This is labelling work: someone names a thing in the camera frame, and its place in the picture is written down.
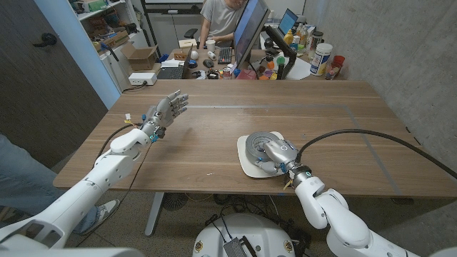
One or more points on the black keyboard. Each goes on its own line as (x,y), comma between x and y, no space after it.
(225,55)

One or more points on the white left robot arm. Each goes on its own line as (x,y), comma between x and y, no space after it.
(103,171)

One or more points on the black open laptop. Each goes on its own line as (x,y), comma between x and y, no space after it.
(171,72)

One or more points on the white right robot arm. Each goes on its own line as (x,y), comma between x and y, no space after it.
(339,221)

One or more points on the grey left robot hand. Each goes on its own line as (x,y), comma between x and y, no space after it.
(164,112)

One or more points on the open laptop blue screen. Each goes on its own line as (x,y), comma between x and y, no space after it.
(287,22)

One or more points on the open cardboard box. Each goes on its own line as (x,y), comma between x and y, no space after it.
(141,60)

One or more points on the grey duct tape roll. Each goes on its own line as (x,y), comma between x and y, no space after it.
(255,141)

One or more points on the white ball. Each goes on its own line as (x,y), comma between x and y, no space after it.
(194,55)

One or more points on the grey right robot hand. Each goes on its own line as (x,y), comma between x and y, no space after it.
(283,153)

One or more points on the red lidded jar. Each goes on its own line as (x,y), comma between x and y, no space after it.
(337,62)

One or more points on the yellow bottle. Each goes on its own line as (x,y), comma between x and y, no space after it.
(288,37)

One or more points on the grey table leg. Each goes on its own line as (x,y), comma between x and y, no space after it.
(154,214)

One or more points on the black computer mouse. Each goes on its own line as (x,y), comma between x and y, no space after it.
(208,63)

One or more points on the white labelled canister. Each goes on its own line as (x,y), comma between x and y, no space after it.
(320,59)

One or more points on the small white tape roll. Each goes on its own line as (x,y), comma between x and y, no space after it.
(212,55)

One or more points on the white power box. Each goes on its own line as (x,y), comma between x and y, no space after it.
(143,78)

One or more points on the green ball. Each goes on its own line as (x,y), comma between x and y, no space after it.
(281,60)

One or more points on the dark jar black lid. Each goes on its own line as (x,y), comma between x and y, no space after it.
(317,41)

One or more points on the soda can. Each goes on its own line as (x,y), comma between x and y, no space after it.
(226,73)

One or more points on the seated person grey shirt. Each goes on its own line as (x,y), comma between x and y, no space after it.
(221,18)

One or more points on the black round fan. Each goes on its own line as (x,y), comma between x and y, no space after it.
(175,201)

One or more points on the white paper plate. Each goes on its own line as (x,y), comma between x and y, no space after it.
(246,167)

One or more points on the beige wooden box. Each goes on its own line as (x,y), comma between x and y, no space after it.
(187,43)

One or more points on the white robot torso base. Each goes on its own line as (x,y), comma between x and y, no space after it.
(257,232)

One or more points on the pink box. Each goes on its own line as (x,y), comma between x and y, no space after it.
(246,74)

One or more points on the standing person blue jeans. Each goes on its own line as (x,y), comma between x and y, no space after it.
(21,178)

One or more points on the white paper cup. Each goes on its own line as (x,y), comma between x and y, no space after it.
(211,45)

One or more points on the large computer monitor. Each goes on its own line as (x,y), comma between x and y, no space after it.
(250,28)

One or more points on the white shelf unit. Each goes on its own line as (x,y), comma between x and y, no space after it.
(96,11)

